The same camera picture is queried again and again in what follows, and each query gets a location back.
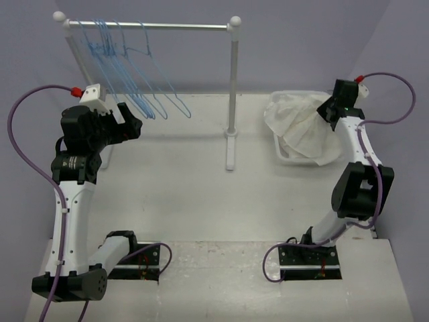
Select white skirt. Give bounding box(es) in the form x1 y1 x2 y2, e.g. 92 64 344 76
263 93 345 167

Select blue wire hanger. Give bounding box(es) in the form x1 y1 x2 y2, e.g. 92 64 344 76
125 21 192 119

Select bundle of blue hangers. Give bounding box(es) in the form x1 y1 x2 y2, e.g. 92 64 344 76
76 19 168 120

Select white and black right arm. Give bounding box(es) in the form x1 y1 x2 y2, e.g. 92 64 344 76
299 79 394 264

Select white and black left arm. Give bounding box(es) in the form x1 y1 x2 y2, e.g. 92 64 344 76
32 103 142 303

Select white plastic basket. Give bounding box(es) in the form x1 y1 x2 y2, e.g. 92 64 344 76
269 89 346 165

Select white clothes rack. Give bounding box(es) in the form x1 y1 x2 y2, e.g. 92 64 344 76
52 11 241 171

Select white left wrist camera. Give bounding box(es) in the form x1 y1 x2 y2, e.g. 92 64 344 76
79 83 110 115

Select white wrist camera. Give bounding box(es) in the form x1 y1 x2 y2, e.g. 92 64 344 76
355 75 369 100
79 83 110 115

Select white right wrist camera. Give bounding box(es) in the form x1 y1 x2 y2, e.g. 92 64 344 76
355 75 369 100

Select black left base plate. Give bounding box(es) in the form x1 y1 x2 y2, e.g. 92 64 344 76
108 246 160 282

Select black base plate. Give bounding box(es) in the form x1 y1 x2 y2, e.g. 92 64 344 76
108 246 160 282
278 245 342 281

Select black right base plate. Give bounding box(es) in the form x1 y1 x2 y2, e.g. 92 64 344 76
278 245 342 281

